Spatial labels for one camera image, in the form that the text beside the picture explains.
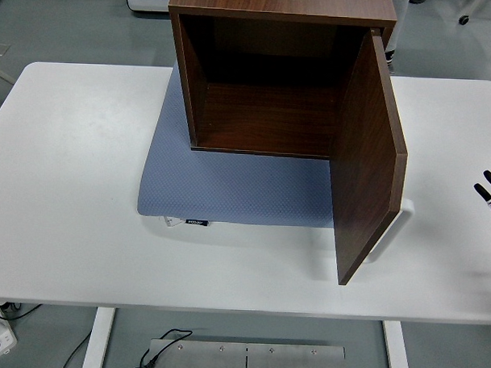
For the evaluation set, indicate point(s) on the brown wooden cabinet door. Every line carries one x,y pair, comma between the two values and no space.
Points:
367,176

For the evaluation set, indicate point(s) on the brown wooden cabinet body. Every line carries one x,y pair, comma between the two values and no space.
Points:
272,120

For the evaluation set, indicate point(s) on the black caster wheel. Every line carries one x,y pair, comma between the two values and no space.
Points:
463,19

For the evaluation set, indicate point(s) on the white table leg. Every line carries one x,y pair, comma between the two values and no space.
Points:
397,355
98,340

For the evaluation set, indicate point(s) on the person's leg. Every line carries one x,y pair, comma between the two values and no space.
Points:
398,24

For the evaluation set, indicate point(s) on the blue grey textured mat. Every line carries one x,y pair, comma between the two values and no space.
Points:
229,187

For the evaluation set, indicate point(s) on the black mat label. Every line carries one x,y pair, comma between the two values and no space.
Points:
196,222

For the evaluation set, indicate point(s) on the white mat tag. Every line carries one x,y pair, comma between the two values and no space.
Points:
172,222

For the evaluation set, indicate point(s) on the grey metal plate with screws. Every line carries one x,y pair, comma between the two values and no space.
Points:
207,360

